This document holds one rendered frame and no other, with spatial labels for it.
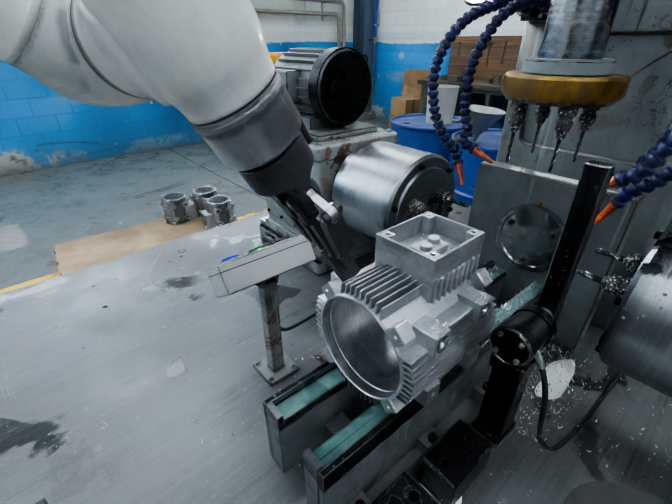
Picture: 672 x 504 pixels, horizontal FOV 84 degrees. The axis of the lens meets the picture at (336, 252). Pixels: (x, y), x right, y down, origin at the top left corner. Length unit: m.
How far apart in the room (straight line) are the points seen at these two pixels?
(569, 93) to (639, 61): 0.27
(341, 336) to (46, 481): 0.50
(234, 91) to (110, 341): 0.76
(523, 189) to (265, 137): 0.64
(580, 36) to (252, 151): 0.53
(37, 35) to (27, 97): 5.39
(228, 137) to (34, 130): 5.54
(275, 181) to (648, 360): 0.53
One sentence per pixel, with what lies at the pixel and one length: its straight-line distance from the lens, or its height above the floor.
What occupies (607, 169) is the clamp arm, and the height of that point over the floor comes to 1.25.
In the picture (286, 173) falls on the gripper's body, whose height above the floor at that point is 1.27.
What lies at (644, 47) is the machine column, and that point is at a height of 1.37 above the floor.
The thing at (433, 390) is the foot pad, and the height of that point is 0.98.
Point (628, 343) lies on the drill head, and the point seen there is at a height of 1.03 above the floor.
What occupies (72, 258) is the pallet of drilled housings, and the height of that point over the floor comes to 0.15.
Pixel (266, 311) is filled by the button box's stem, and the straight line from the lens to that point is 0.68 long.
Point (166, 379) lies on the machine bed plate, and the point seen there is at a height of 0.80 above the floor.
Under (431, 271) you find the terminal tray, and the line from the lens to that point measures 0.48.
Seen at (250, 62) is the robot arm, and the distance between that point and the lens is 0.32.
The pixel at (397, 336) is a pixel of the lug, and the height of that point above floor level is 1.08.
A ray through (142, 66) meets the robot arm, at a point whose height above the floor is 1.37.
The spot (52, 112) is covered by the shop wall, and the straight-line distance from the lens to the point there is 5.84.
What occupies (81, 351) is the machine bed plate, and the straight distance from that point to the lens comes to 0.99.
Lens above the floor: 1.38
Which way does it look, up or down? 30 degrees down
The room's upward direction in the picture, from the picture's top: straight up
